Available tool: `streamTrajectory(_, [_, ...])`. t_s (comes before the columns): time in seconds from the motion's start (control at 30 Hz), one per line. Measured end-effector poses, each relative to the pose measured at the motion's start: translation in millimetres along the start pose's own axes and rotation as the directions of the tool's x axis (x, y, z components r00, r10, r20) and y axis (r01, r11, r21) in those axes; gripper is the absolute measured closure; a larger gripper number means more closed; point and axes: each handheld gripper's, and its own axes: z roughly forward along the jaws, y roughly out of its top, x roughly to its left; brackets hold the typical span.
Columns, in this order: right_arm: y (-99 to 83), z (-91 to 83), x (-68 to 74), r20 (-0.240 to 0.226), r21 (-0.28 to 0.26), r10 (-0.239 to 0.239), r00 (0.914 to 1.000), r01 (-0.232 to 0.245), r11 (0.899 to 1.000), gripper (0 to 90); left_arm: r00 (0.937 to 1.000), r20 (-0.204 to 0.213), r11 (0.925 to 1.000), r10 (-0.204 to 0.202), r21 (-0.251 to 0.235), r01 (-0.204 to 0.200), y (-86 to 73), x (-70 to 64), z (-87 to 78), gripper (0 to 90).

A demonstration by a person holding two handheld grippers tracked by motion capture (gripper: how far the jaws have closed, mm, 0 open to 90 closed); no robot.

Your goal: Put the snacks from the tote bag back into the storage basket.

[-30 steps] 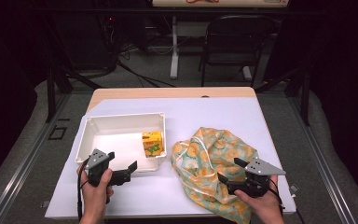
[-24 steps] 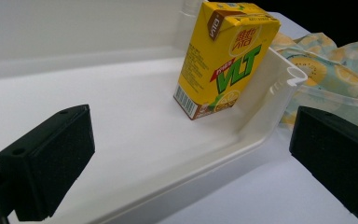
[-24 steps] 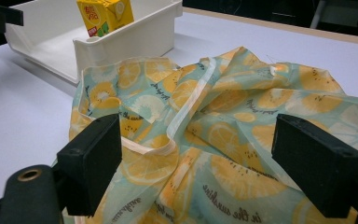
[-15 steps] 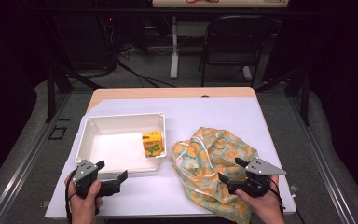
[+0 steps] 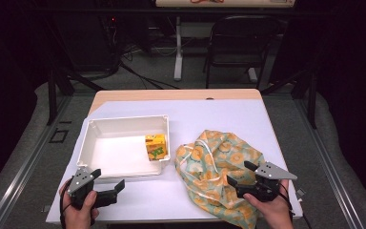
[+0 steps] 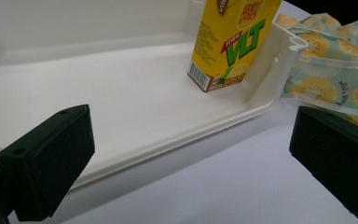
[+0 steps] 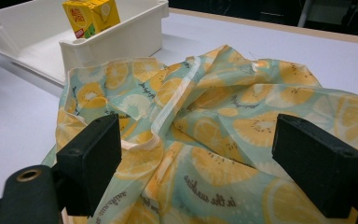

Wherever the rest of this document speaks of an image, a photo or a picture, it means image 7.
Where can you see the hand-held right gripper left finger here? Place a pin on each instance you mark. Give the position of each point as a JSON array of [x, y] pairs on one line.
[[90, 161]]

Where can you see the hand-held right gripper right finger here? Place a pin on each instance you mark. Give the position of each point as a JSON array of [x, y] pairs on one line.
[[320, 168]]

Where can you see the lemon print fabric bag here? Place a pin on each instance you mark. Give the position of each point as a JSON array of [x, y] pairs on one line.
[[205, 124]]

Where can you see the white plastic tray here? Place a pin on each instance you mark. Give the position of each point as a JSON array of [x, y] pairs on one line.
[[37, 46]]

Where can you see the yellow drink carton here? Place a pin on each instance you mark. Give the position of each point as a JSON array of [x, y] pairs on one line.
[[90, 17]]

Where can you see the white desk leg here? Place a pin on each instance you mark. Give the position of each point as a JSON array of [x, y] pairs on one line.
[[304, 12]]

